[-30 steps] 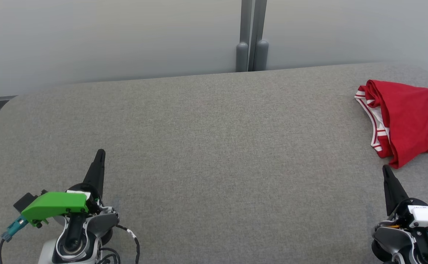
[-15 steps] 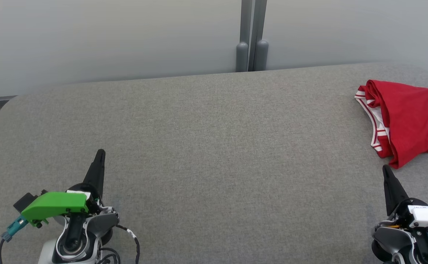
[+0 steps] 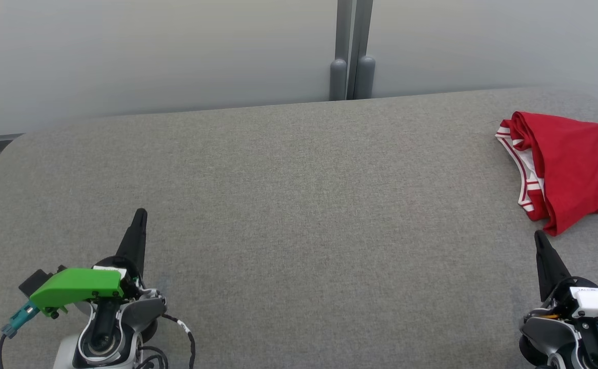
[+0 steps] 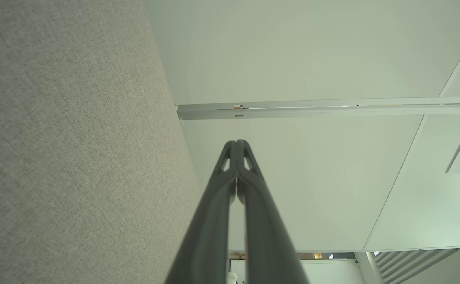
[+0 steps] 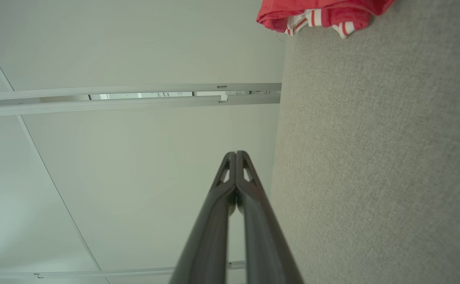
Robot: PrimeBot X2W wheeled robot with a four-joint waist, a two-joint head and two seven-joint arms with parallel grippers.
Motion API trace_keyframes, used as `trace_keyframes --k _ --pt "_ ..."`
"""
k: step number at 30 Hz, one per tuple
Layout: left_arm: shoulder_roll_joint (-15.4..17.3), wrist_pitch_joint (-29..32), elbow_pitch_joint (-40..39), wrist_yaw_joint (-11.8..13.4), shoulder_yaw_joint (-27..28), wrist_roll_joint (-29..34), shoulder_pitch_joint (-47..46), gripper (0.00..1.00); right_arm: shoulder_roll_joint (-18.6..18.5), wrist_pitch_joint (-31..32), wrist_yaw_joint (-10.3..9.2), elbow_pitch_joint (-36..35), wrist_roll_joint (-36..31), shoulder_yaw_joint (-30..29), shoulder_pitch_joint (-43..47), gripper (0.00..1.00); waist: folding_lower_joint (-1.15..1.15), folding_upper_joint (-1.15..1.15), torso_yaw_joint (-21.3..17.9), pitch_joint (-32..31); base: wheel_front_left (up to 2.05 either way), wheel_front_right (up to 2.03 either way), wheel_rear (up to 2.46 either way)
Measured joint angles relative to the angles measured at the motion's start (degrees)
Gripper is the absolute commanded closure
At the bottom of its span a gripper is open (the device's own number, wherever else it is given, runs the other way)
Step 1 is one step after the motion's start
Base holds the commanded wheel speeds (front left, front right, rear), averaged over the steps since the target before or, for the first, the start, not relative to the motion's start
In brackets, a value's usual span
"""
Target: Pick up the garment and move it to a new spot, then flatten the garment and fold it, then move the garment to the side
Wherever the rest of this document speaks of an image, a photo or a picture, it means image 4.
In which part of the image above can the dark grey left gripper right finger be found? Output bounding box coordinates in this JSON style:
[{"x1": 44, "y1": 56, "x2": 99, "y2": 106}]
[{"x1": 236, "y1": 139, "x2": 309, "y2": 284}]

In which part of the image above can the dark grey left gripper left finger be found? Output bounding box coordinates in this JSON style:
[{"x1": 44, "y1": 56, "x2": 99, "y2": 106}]
[{"x1": 165, "y1": 141, "x2": 238, "y2": 284}]

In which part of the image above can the silver aluminium wall rail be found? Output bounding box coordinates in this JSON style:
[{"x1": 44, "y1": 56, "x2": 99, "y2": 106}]
[{"x1": 176, "y1": 97, "x2": 460, "y2": 120}]

